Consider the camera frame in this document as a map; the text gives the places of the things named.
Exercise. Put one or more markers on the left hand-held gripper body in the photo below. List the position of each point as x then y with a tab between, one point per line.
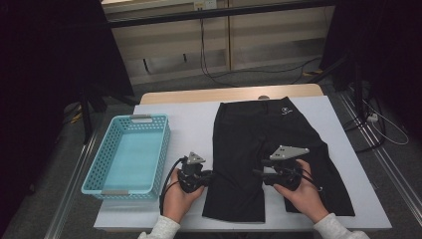
190	179

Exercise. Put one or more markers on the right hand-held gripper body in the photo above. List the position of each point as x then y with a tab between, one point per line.
285	176

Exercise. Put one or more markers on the black shorts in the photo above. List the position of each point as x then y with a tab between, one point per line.
242	139

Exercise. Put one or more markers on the light blue plastic basket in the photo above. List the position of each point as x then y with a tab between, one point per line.
132	159

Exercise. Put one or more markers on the person's left hand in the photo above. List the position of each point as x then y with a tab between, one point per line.
175	202

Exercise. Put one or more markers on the person's right hand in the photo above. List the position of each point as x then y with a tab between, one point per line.
305	199

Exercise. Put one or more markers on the white table mat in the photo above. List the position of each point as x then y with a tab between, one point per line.
192	132

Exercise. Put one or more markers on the black metal stand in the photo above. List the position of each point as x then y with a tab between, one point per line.
357	93

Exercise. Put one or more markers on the black tripod stand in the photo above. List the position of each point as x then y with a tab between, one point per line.
87	122

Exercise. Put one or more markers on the beige cabinet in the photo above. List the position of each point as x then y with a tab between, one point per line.
265	43

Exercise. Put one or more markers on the black horizontal bar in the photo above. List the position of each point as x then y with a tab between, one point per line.
215	13

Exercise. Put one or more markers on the narrow black curtain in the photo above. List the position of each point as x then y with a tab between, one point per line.
391	49

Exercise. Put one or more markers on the wide black curtain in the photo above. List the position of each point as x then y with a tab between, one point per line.
40	66

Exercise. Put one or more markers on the aluminium floor rail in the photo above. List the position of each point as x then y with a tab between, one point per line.
398	186
66	199

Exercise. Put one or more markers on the white wall socket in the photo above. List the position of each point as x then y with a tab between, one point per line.
205	4

